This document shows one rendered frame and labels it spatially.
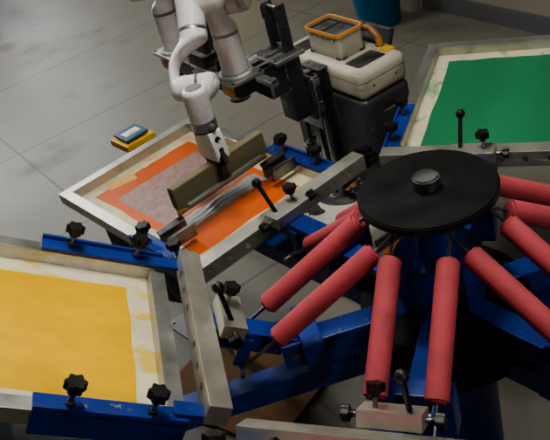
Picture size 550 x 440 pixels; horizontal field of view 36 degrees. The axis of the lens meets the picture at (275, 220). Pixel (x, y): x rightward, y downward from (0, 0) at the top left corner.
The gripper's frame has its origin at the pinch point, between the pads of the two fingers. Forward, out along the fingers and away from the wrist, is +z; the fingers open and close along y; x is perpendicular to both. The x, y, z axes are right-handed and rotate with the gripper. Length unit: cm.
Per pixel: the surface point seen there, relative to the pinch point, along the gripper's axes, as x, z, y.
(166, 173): -1.8, 14.2, 38.8
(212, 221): 7.7, 13.9, -0.2
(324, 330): 26, 7, -71
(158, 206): 12.2, 14.0, 23.6
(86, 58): -150, 113, 414
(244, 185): -10.7, 13.7, 5.7
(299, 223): 1.3, 5.2, -36.4
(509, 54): -120, 15, -17
